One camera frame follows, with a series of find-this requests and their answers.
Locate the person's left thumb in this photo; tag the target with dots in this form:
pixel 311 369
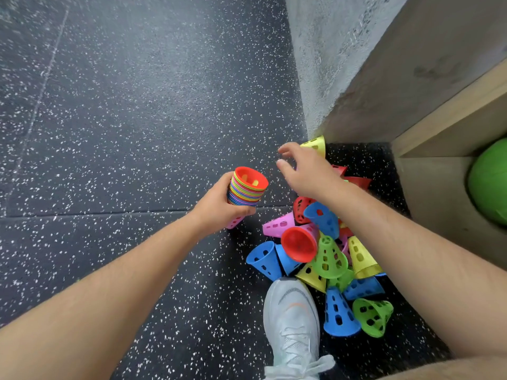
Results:
pixel 244 211

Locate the plywood box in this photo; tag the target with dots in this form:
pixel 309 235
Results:
pixel 431 67

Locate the person's right thumb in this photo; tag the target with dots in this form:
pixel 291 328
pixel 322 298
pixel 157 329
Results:
pixel 286 170

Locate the person's bare leg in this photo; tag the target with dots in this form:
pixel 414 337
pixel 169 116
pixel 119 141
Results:
pixel 451 370

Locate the person's left forearm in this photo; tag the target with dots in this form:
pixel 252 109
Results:
pixel 103 296

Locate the white sports shoe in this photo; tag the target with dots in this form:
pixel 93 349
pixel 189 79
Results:
pixel 291 320

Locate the pile of loose colourful cones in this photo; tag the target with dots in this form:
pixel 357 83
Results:
pixel 299 244

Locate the green ball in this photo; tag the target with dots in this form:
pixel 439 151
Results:
pixel 491 182

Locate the person's right hand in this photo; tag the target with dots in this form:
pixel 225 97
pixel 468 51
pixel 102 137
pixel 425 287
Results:
pixel 313 176

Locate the nested multicolour cone stack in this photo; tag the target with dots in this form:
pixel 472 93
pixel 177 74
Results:
pixel 247 189

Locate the person's right forearm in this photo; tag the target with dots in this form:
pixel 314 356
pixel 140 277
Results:
pixel 416 257

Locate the person's left hand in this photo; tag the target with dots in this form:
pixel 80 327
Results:
pixel 212 211

